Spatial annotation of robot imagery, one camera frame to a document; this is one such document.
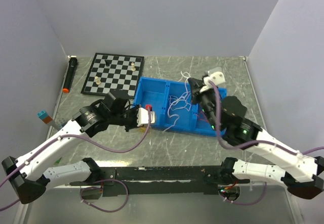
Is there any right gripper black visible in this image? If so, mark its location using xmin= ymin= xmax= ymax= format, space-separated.
xmin=188 ymin=76 xmax=221 ymax=131

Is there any blue three-compartment bin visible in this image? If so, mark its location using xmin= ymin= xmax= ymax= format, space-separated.
xmin=134 ymin=77 xmax=216 ymax=137

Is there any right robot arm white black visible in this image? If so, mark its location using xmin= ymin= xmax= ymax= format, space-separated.
xmin=188 ymin=77 xmax=323 ymax=200

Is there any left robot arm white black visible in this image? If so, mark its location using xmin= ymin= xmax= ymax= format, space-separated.
xmin=2 ymin=89 xmax=154 ymax=204

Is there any white chess piece lower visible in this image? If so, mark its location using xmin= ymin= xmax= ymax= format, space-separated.
xmin=95 ymin=76 xmax=101 ymax=85

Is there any white chess piece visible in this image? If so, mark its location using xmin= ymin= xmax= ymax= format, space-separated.
xmin=95 ymin=76 xmax=101 ymax=85
xmin=131 ymin=62 xmax=136 ymax=71

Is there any white chess piece upper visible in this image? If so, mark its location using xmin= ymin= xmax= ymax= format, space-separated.
xmin=131 ymin=62 xmax=136 ymax=71

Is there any black white chessboard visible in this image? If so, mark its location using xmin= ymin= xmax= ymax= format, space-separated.
xmin=81 ymin=53 xmax=145 ymax=99

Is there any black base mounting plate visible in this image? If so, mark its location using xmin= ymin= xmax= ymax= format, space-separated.
xmin=96 ymin=165 xmax=250 ymax=195

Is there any black marker orange cap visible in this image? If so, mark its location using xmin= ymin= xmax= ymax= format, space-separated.
xmin=62 ymin=57 xmax=78 ymax=94

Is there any blue brown toy block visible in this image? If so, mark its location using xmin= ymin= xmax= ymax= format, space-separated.
xmin=37 ymin=110 xmax=55 ymax=126

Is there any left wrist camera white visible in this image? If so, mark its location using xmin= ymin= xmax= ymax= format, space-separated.
xmin=137 ymin=107 xmax=156 ymax=127

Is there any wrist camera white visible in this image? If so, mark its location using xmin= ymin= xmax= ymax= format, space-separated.
xmin=137 ymin=107 xmax=156 ymax=127
xmin=199 ymin=67 xmax=225 ymax=93

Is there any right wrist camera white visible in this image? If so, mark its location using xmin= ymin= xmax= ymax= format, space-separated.
xmin=199 ymin=67 xmax=225 ymax=93

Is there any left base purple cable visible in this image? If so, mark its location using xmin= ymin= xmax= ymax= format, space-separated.
xmin=79 ymin=177 xmax=129 ymax=212

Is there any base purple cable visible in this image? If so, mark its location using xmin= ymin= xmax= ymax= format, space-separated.
xmin=79 ymin=177 xmax=129 ymax=212
xmin=220 ymin=182 xmax=268 ymax=207

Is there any aluminium frame rail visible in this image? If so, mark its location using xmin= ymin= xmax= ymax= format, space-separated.
xmin=24 ymin=178 xmax=289 ymax=192

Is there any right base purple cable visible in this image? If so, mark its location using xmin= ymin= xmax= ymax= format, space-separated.
xmin=220 ymin=182 xmax=268 ymax=207

